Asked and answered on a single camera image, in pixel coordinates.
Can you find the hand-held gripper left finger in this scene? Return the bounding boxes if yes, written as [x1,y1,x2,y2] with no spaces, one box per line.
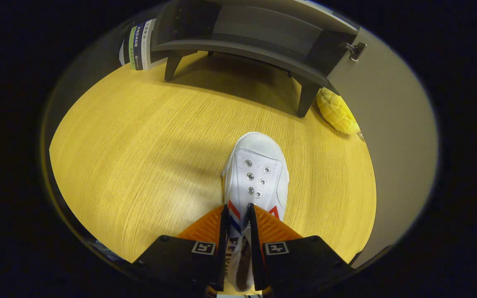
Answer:
[133,204,229,292]

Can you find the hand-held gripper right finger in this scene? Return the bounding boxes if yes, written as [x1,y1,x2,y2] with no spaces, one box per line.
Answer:
[248,203,353,292]

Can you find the white canvas shoe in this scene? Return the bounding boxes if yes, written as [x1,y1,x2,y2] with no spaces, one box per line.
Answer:
[221,132,290,292]

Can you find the yellow quilted plush toy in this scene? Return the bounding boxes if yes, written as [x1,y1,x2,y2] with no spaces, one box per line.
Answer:
[316,87,361,135]

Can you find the white spine book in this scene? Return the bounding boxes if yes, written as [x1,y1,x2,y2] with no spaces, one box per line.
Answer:
[141,19,169,70]

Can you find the dark blue spine book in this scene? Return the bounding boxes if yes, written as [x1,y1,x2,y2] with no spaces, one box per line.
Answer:
[134,23,145,71]

